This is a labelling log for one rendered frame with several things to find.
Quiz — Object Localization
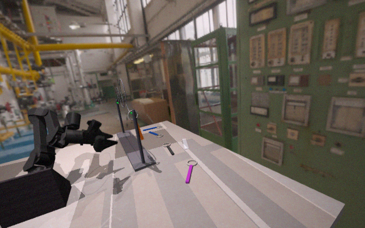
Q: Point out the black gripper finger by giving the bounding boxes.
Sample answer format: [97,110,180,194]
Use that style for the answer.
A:
[101,136,118,151]
[98,129,113,139]

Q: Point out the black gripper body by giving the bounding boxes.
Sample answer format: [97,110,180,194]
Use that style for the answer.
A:
[78,129,104,152]

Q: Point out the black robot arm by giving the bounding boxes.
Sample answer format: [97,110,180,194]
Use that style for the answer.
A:
[23,108,101,174]

